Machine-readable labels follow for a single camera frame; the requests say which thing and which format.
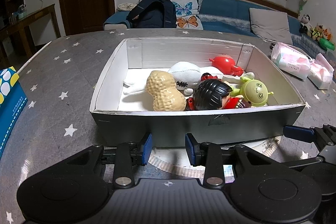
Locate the red round toy figure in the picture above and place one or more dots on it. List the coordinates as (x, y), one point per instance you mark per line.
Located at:
(223, 61)

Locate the teal jar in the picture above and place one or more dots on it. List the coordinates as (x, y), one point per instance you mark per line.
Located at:
(21, 11)

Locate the small pink white tissue packet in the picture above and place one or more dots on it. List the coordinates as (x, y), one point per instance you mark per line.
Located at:
(321, 73)

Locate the blue sofa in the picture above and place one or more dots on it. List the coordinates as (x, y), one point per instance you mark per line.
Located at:
(225, 9)

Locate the beige knitted cloth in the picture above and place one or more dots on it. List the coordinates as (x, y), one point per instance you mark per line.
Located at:
(127, 7)

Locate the bear plush toy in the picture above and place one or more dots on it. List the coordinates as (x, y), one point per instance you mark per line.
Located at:
(317, 32)

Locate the butterfly print pillow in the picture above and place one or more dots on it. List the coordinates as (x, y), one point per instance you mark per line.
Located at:
(186, 3)

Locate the dark backpack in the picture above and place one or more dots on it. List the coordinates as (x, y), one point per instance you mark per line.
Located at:
(152, 14)

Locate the grey star tablecloth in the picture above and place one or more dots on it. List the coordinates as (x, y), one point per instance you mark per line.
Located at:
(65, 77)

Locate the grey cardboard box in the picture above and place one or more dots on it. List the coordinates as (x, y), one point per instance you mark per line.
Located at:
(183, 127)

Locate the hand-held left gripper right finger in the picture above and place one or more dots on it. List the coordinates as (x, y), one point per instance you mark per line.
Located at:
(191, 149)

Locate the white plush toy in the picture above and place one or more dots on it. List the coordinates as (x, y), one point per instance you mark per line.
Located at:
(183, 70)

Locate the dark wooden side table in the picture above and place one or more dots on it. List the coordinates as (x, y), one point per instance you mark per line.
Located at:
(34, 15)

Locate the blue dotted tissue box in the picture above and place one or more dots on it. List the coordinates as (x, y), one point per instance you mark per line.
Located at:
(10, 108)

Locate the beige peanut toy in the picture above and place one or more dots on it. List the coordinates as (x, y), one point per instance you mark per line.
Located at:
(162, 93)

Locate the green round toy figure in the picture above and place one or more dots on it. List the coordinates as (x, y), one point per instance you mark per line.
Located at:
(254, 91)

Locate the white paper plate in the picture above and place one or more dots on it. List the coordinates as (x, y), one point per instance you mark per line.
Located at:
(173, 161)

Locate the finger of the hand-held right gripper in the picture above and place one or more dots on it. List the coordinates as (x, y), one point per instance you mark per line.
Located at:
(309, 162)
(299, 132)

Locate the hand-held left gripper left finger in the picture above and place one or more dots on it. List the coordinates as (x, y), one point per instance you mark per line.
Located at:
(145, 149)

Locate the panda plush toy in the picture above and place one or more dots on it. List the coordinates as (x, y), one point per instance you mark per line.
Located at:
(305, 19)

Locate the large pink white tissue packet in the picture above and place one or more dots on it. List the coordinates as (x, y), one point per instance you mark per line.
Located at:
(288, 60)

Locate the green plastic toy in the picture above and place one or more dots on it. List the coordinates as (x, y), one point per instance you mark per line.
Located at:
(326, 44)

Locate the orange fox plush toy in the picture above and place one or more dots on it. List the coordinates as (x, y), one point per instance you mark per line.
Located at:
(327, 34)

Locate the black-haired doll figure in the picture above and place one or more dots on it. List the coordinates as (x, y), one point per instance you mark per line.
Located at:
(212, 90)

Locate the grey cushion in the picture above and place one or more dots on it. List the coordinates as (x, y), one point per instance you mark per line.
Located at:
(270, 23)

